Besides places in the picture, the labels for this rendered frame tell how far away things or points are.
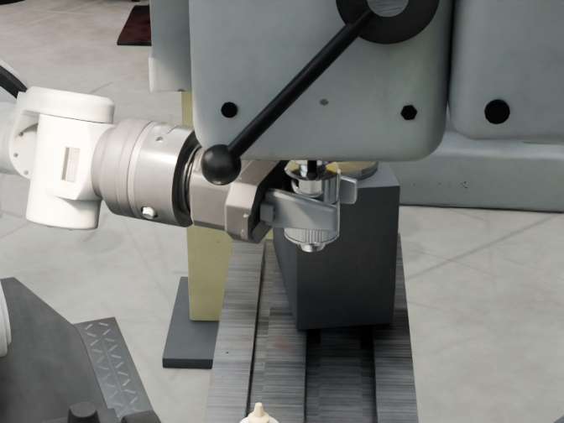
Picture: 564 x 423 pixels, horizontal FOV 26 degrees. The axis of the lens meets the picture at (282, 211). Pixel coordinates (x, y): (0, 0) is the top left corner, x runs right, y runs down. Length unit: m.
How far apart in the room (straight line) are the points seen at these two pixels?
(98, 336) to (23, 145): 1.26
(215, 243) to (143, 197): 1.98
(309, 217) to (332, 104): 0.14
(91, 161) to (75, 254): 2.48
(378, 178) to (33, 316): 0.93
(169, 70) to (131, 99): 3.64
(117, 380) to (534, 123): 1.51
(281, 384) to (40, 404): 0.66
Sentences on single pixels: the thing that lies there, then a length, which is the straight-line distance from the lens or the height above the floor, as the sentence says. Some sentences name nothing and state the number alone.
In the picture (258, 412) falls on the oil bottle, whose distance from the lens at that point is 1.16.
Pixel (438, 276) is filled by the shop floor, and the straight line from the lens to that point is 3.42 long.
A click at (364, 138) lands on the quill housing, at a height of 1.34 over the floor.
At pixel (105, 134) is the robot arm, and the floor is 1.27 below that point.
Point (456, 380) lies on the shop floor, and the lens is 3.00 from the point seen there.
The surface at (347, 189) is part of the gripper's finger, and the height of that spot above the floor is 1.24.
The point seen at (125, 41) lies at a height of 0.02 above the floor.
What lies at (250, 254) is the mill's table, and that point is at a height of 0.90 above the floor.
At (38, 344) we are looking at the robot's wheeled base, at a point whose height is 0.57.
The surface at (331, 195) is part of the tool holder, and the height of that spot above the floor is 1.25.
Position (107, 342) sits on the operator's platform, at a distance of 2.40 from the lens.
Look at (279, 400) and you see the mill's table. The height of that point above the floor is 0.90.
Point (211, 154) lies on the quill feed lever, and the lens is 0.87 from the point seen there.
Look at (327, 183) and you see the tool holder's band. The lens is 1.00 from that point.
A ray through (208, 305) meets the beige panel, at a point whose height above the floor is 0.08.
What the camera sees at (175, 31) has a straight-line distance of 0.96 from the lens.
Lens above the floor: 1.70
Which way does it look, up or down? 27 degrees down
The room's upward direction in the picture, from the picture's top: straight up
